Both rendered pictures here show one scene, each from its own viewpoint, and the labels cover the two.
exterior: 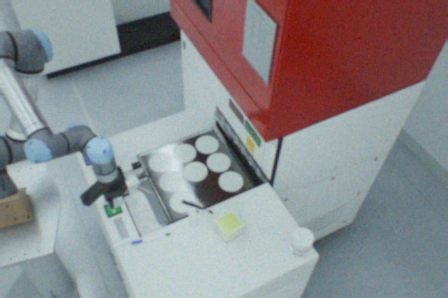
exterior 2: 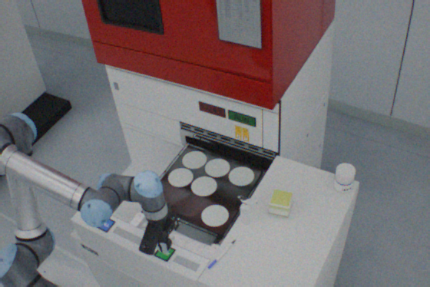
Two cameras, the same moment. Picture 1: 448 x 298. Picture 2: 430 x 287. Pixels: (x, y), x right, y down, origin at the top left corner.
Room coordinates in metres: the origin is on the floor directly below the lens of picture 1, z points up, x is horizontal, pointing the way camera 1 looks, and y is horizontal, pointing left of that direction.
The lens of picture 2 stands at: (-0.03, 0.59, 2.28)
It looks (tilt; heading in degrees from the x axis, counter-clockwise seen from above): 44 degrees down; 333
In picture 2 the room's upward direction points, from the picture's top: 6 degrees counter-clockwise
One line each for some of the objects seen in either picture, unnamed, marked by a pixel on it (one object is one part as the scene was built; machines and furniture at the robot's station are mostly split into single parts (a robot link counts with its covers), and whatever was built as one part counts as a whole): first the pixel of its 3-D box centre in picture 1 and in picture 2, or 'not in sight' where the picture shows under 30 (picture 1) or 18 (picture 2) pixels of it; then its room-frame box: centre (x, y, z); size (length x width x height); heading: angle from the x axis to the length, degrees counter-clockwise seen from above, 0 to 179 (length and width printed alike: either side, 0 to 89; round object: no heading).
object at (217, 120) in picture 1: (238, 152); (226, 150); (1.19, -0.06, 0.89); 0.44 x 0.02 x 0.10; 30
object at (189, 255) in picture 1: (217, 260); (285, 240); (0.69, 0.00, 0.89); 0.62 x 0.35 x 0.14; 120
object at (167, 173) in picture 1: (195, 171); (203, 186); (1.07, 0.11, 0.90); 0.34 x 0.34 x 0.01; 30
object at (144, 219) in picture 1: (137, 203); (173, 242); (0.92, 0.33, 0.87); 0.36 x 0.08 x 0.03; 30
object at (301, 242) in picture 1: (301, 243); (344, 178); (0.72, -0.28, 1.01); 0.07 x 0.07 x 0.10
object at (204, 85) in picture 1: (222, 103); (187, 114); (1.35, 0.02, 1.02); 0.82 x 0.03 x 0.40; 30
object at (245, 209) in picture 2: (196, 211); (247, 206); (0.80, 0.08, 1.03); 0.06 x 0.04 x 0.13; 120
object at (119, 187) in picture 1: (112, 183); (160, 222); (0.84, 0.37, 1.12); 0.09 x 0.08 x 0.12; 120
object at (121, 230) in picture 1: (105, 194); (139, 249); (0.94, 0.46, 0.89); 0.55 x 0.09 x 0.14; 30
